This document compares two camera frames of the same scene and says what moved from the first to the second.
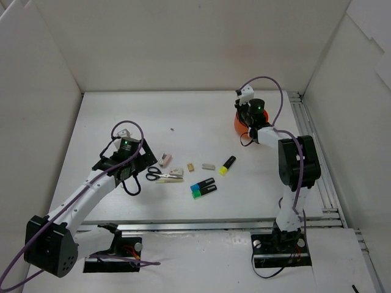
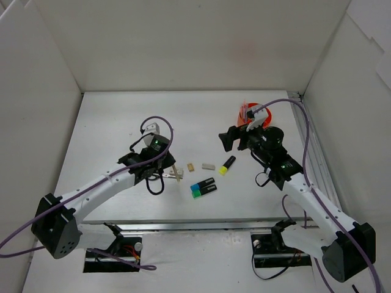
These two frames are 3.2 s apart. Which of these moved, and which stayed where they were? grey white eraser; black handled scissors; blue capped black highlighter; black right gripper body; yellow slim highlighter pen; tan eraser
Moved: yellow slim highlighter pen; black right gripper body
Stayed: tan eraser; grey white eraser; black handled scissors; blue capped black highlighter
